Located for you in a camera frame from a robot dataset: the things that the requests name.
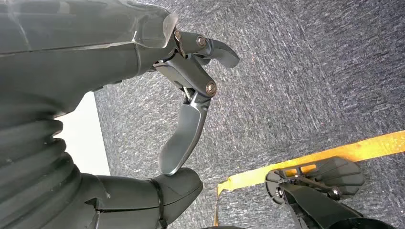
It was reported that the black robot foot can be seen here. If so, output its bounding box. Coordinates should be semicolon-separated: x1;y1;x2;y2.
264;156;398;229

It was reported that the yellow floor tape strip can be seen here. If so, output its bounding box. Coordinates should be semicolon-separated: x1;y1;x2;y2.
213;130;405;228

